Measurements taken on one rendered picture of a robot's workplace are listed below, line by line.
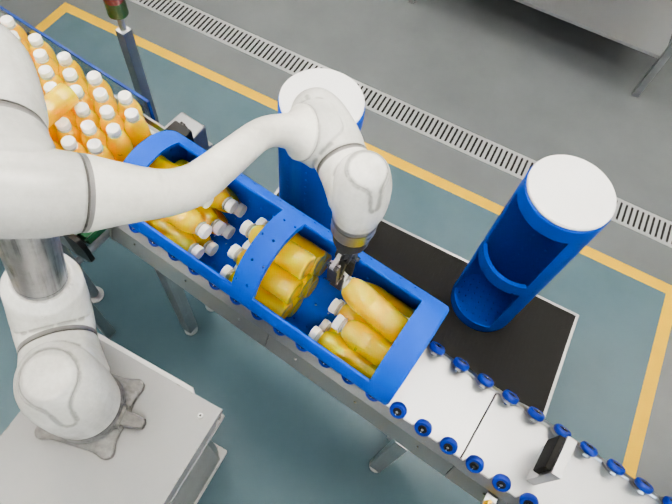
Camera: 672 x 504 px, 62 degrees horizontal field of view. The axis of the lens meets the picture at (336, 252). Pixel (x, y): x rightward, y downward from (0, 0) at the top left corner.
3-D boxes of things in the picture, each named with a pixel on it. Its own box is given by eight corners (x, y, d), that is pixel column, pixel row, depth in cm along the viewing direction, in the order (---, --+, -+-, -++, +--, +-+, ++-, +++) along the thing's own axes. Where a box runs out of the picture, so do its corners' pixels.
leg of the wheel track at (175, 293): (191, 338, 246) (164, 278, 191) (181, 330, 247) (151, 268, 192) (200, 328, 248) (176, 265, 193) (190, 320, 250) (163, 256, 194)
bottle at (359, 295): (412, 326, 129) (352, 273, 127) (391, 347, 130) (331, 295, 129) (410, 316, 136) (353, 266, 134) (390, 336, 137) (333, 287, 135)
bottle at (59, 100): (57, 84, 161) (6, 125, 154) (63, 79, 156) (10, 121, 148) (76, 104, 164) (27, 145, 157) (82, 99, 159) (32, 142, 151)
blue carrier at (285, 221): (377, 420, 141) (403, 384, 117) (121, 237, 159) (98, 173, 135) (430, 336, 155) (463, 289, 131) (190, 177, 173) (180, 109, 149)
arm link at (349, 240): (389, 210, 106) (384, 226, 111) (349, 186, 108) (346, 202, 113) (362, 244, 102) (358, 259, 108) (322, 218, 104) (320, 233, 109)
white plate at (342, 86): (293, 141, 171) (293, 143, 172) (377, 123, 177) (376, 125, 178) (268, 76, 182) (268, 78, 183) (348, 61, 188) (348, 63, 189)
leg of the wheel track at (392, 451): (378, 476, 226) (408, 453, 170) (366, 467, 227) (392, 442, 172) (385, 463, 228) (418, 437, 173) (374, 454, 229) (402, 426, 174)
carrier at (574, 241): (464, 262, 258) (440, 312, 245) (541, 141, 180) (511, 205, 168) (522, 291, 253) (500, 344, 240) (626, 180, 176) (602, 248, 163)
